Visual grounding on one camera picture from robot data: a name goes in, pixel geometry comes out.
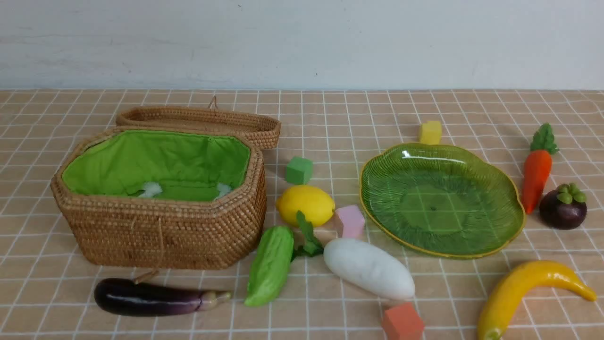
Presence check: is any orange foam cube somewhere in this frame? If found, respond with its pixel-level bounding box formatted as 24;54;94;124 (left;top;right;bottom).
382;303;424;340

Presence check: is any wooden beige block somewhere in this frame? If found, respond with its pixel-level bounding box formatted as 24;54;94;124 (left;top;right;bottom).
313;228;338;246

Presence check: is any yellow banana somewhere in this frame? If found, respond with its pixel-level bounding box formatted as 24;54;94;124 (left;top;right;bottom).
477;260;597;340

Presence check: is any dark purple mangosteen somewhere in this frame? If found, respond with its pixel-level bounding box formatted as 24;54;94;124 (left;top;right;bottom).
539;183;587;230

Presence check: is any purple eggplant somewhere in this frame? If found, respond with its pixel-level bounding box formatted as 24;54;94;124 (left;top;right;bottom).
93;278;233;318

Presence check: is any white radish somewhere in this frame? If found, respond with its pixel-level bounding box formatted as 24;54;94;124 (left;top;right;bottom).
323;238;416;300

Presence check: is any green foam cube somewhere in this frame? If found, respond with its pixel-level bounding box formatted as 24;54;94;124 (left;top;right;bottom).
285;156;314;185

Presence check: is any green glass plate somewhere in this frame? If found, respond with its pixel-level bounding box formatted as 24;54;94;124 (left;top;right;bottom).
360;144;527;260

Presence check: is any green cucumber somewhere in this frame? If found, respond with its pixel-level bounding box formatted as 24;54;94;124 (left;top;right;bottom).
244;225;295;307

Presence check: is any pink foam cube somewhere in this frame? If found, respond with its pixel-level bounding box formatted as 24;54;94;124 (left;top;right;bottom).
334;204;365;239

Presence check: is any woven wicker basket green lining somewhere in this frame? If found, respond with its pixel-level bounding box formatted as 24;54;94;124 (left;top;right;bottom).
51;126;266;270

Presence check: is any yellow foam cube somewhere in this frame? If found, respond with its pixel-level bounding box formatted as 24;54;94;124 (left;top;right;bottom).
419;120;442;145

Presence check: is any woven wicker basket lid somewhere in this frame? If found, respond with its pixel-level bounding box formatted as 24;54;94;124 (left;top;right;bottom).
115;96;281;149

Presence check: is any yellow lemon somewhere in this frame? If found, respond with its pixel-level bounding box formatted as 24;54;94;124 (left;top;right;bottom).
276;185;335;228

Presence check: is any orange carrot green top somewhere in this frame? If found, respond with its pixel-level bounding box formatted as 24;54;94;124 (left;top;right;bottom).
520;123;559;215

